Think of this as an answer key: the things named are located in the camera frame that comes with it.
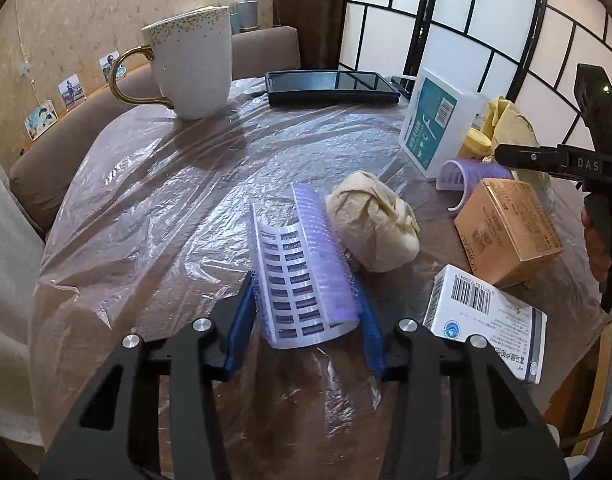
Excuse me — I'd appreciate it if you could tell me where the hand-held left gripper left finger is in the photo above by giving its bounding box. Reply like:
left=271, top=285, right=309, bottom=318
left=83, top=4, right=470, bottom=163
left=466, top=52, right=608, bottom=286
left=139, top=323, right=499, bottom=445
left=38, top=270, right=259, bottom=480

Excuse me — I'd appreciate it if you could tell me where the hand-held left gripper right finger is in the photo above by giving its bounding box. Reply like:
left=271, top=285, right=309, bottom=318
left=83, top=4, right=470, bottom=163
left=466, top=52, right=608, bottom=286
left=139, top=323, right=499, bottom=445
left=356, top=282, right=569, bottom=480

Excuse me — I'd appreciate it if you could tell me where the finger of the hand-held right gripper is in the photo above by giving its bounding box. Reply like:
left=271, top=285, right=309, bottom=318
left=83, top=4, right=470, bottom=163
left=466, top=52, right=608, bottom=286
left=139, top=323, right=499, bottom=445
left=494, top=143, right=592, bottom=178

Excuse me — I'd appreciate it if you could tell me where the small yellow bottle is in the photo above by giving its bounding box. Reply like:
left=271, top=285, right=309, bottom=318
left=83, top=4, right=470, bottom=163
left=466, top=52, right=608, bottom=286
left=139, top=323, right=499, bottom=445
left=458, top=128, right=494, bottom=161

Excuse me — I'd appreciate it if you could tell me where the purple hair roller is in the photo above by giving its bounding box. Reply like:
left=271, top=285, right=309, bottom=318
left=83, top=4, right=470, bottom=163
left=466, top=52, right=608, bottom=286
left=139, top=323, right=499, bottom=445
left=436, top=159, right=515, bottom=212
left=247, top=182, right=361, bottom=351

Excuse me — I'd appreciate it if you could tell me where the white translucent plastic box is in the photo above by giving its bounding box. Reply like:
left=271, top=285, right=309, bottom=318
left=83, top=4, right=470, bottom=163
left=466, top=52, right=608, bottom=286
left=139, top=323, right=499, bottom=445
left=398, top=67, right=489, bottom=180

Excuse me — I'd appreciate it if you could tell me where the person's right hand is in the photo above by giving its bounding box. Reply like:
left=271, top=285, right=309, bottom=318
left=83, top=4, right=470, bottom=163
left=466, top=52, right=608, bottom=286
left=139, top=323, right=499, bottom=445
left=580, top=209, right=611, bottom=283

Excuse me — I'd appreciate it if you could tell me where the yellow cloth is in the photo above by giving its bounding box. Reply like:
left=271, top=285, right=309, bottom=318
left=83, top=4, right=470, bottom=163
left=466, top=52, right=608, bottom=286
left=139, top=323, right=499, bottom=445
left=473, top=96, right=556, bottom=216

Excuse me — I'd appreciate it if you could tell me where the brown cardboard box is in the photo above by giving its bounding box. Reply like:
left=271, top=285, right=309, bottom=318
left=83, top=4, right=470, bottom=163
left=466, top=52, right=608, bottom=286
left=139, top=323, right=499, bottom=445
left=454, top=178, right=564, bottom=289

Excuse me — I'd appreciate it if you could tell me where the crumpled beige tissue ball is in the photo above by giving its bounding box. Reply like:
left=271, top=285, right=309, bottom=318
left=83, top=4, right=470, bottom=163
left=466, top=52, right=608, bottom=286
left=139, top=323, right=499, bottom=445
left=325, top=170, right=421, bottom=274

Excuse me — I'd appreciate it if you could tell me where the white medicine box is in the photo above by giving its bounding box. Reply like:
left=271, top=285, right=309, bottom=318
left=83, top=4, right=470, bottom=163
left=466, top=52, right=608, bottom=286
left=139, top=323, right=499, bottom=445
left=422, top=264, right=548, bottom=385

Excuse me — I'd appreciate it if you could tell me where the black smartphone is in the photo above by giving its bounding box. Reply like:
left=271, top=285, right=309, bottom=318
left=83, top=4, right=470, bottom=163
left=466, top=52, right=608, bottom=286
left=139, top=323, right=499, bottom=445
left=390, top=76, right=417, bottom=100

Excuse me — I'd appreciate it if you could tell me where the black framed folding screen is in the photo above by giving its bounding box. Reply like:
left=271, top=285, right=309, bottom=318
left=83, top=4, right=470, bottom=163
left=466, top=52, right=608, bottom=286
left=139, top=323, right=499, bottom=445
left=338, top=0, right=612, bottom=151

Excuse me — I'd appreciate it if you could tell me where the black tablet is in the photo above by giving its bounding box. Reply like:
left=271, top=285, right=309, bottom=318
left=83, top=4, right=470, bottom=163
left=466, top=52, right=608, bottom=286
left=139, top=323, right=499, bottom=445
left=264, top=70, right=401, bottom=107

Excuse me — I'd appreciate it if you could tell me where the wooden chair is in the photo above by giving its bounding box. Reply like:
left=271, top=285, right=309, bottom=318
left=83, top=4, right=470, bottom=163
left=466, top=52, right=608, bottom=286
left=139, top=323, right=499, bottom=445
left=546, top=317, right=612, bottom=461

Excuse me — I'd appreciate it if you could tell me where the brown sofa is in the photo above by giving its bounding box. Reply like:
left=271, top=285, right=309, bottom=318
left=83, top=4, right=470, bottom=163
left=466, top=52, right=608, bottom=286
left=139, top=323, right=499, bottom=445
left=8, top=26, right=301, bottom=238

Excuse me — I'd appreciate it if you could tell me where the beige cloth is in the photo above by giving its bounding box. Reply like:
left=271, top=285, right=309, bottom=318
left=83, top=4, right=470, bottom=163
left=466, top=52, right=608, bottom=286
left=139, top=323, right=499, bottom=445
left=0, top=135, right=47, bottom=441

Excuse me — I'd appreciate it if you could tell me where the dark wooden cabinet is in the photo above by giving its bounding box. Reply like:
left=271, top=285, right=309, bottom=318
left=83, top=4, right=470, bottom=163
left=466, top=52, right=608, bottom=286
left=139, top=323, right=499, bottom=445
left=272, top=0, right=349, bottom=71

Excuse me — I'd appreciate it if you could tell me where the grey cylindrical air purifier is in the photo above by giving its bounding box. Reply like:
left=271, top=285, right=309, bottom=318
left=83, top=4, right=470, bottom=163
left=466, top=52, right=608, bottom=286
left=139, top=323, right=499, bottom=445
left=237, top=0, right=261, bottom=31

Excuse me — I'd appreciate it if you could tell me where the white mug with gold handle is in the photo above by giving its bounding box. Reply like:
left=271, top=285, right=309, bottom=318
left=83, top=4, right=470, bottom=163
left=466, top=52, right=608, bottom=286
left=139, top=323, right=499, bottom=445
left=109, top=6, right=233, bottom=121

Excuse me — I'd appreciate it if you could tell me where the blue wall photo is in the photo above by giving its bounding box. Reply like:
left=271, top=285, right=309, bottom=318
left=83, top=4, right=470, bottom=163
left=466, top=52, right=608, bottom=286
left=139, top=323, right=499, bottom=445
left=25, top=101, right=58, bottom=140

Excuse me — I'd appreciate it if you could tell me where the standing figure wall photo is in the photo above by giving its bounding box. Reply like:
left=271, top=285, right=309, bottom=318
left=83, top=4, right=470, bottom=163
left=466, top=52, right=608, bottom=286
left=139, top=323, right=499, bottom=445
left=58, top=74, right=87, bottom=109

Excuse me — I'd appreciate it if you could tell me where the portrait wall photo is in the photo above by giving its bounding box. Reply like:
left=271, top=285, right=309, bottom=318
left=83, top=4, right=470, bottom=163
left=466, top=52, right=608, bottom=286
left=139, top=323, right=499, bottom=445
left=98, top=50, right=127, bottom=82

